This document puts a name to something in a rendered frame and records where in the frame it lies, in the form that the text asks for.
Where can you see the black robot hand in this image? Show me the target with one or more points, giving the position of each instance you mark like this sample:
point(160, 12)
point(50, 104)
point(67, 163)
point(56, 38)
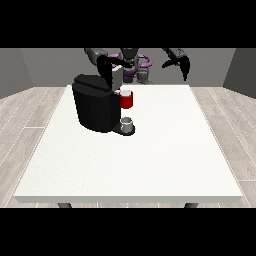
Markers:
point(104, 68)
point(184, 65)

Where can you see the pale grey machine lid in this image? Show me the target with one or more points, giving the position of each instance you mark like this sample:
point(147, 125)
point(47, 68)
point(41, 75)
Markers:
point(117, 78)

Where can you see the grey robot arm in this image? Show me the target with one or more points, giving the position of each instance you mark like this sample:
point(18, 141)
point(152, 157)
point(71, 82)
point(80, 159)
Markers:
point(94, 53)
point(175, 51)

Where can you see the black coffee machine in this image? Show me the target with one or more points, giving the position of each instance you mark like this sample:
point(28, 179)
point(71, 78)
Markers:
point(95, 106)

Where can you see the red pod holder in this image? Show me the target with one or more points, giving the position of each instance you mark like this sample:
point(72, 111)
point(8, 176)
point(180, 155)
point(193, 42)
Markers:
point(126, 101)

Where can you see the grey robot trunk purple rings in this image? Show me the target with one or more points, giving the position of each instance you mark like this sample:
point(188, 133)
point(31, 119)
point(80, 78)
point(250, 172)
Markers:
point(129, 54)

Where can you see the small grey cup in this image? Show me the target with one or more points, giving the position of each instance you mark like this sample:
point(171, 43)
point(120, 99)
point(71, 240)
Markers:
point(126, 125)

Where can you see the dark table leg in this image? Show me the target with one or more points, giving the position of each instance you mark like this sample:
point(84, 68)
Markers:
point(64, 205)
point(191, 205)

